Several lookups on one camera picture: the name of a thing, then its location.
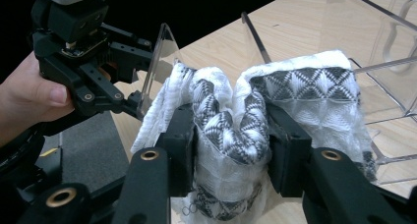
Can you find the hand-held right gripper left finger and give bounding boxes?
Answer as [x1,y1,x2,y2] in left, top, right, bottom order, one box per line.
[156,102,198,198]

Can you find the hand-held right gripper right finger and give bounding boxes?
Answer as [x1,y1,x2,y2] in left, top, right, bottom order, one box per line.
[264,102,313,198]

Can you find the white grey patterned cloth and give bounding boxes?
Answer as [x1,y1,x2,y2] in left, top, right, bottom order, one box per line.
[131,49,378,222]

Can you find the clear acrylic organizer rack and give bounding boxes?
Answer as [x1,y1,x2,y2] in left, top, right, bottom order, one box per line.
[136,0,417,186]

